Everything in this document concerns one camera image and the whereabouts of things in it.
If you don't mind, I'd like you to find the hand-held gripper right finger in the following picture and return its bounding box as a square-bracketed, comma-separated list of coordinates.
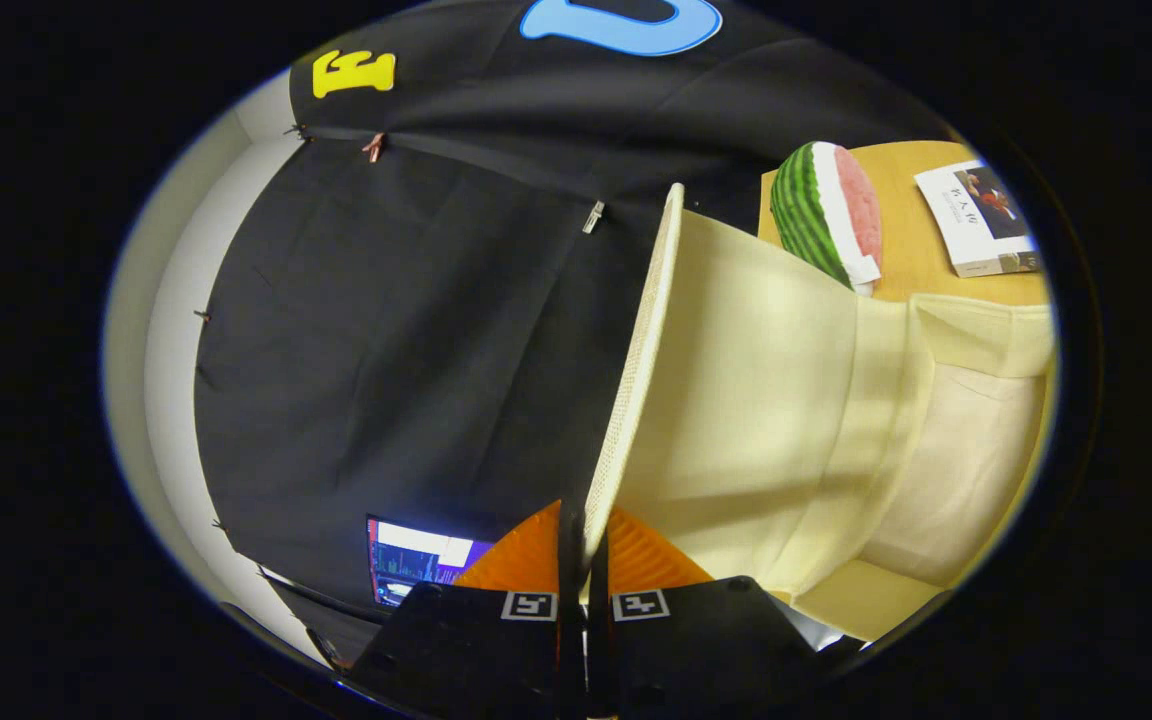
[586, 505, 834, 720]

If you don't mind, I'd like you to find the black backdrop cloth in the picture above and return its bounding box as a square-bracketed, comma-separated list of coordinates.
[191, 0, 957, 661]

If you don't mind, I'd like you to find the white portrait cover book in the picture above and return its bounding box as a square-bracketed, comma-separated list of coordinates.
[914, 160, 1042, 278]

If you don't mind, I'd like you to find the beige fabric storage box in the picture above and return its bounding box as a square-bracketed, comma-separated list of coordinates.
[582, 183, 1057, 643]

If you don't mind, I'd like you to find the watermelon slice plush toy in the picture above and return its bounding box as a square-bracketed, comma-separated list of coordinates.
[770, 141, 884, 297]

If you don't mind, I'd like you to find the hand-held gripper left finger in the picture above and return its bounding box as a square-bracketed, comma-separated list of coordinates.
[346, 500, 587, 720]

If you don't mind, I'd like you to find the lit computer screen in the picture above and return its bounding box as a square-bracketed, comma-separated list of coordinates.
[366, 515, 495, 609]

